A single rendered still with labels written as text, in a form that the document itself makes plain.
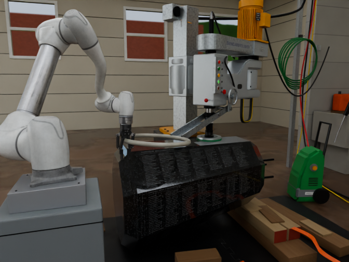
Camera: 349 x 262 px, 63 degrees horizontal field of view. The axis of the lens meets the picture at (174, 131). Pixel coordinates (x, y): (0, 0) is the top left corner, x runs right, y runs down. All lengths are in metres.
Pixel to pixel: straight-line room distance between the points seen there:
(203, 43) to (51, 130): 1.48
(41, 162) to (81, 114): 6.99
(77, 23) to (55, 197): 0.83
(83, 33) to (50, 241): 0.97
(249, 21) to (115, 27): 5.81
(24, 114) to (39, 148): 0.24
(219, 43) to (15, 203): 1.81
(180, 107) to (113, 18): 5.68
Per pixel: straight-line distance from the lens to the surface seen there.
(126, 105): 1.83
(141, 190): 1.95
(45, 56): 1.60
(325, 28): 5.05
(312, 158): 3.38
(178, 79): 2.97
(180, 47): 3.06
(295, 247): 2.41
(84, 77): 8.22
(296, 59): 4.59
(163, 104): 8.54
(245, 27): 2.99
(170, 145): 1.79
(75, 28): 1.56
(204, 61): 2.39
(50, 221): 1.24
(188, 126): 2.35
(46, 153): 1.28
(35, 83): 1.54
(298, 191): 3.42
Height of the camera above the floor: 1.30
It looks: 10 degrees down
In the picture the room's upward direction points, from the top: straight up
